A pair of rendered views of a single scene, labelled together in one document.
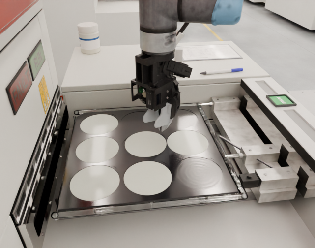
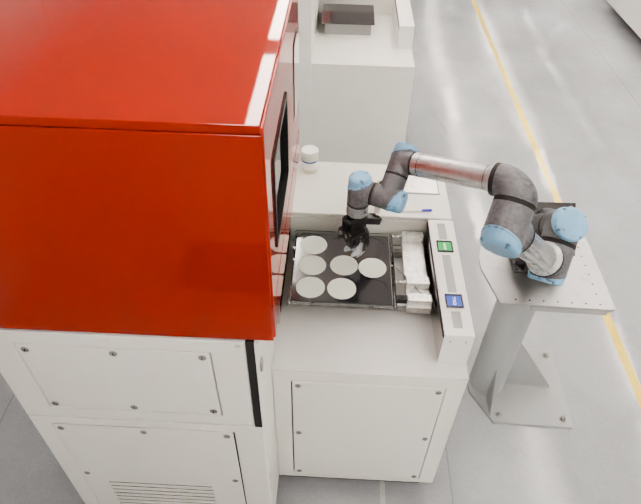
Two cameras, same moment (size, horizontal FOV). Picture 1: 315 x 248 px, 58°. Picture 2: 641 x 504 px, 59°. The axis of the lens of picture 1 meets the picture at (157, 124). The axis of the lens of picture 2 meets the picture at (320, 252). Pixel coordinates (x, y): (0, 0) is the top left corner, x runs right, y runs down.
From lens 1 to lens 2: 1.34 m
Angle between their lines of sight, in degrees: 12
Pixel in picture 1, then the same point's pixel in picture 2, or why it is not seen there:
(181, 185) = (360, 296)
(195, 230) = (365, 323)
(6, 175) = not seen: hidden behind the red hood
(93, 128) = (309, 247)
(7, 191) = not seen: hidden behind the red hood
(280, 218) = (419, 324)
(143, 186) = (338, 293)
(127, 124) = (333, 247)
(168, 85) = (361, 234)
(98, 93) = (314, 219)
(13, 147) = not seen: hidden behind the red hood
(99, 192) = (312, 293)
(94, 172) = (309, 281)
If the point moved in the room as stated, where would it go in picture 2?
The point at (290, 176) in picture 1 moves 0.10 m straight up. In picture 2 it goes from (427, 300) to (431, 279)
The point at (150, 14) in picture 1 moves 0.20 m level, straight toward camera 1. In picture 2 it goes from (353, 200) to (345, 241)
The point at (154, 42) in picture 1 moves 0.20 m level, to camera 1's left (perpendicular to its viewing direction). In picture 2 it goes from (354, 213) to (294, 205)
